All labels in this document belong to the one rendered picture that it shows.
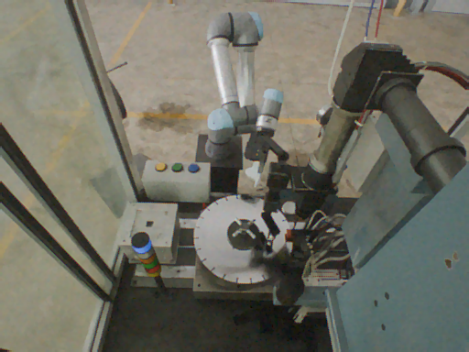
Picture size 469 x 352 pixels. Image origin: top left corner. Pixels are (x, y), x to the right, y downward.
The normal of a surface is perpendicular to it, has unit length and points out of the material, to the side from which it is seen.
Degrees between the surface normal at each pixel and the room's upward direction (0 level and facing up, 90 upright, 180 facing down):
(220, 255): 0
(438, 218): 90
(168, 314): 0
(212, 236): 0
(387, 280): 90
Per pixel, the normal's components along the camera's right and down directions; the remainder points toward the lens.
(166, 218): 0.04, -0.65
